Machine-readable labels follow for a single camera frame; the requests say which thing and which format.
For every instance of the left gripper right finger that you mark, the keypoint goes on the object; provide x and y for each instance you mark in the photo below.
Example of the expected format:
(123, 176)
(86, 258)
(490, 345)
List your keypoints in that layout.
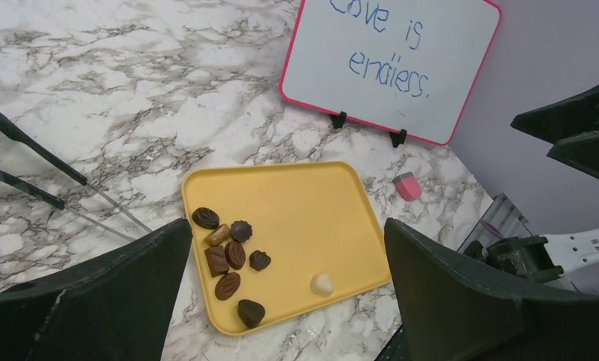
(454, 307)

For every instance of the brown chocolate bar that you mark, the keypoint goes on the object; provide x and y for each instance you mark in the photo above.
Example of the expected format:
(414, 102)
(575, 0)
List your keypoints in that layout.
(216, 261)

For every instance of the white chocolate cube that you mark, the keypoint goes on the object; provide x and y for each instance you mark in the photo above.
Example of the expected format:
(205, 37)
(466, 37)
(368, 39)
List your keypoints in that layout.
(322, 285)

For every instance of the dark chocolate piece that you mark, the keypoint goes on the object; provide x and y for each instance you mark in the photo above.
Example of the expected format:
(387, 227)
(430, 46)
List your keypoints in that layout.
(206, 218)

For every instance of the yellow plastic tray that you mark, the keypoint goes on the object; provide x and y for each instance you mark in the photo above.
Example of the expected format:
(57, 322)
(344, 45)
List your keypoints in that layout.
(310, 218)

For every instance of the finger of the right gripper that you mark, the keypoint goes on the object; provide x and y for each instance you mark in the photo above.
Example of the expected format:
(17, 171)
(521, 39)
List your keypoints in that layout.
(572, 116)
(580, 152)

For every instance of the black tweezers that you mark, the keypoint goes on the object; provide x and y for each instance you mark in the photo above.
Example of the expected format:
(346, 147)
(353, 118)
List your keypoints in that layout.
(56, 165)

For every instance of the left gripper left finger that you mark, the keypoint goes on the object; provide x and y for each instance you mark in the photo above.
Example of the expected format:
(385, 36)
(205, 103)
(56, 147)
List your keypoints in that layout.
(116, 306)

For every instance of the dark crown chocolate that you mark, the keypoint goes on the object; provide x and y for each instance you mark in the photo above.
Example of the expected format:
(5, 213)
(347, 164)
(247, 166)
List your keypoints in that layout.
(259, 260)

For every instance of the pink framed whiteboard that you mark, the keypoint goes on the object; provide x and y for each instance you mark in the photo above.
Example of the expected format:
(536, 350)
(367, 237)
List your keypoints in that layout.
(401, 66)

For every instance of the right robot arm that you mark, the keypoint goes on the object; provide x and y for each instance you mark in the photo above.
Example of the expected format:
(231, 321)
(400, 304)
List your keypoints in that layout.
(502, 239)

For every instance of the pink eraser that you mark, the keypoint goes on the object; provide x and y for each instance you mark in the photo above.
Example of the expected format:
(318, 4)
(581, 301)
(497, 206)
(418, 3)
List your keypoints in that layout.
(407, 186)

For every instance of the dark round chocolate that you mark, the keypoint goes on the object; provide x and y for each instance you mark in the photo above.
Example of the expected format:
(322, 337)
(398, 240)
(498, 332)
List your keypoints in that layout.
(250, 313)

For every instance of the brown leaf chocolate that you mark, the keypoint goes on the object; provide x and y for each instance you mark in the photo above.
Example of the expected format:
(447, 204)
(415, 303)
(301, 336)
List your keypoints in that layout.
(227, 285)

